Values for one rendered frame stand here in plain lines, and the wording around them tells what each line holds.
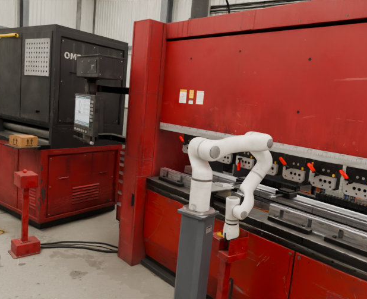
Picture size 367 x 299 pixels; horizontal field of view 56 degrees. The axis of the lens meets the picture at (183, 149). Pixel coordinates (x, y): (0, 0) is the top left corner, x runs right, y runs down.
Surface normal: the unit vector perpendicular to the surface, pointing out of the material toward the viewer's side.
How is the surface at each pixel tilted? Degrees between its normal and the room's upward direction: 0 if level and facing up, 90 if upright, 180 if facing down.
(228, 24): 90
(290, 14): 90
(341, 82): 90
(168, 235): 90
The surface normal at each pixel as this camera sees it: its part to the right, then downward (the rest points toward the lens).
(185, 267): -0.59, 0.06
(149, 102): 0.67, 0.17
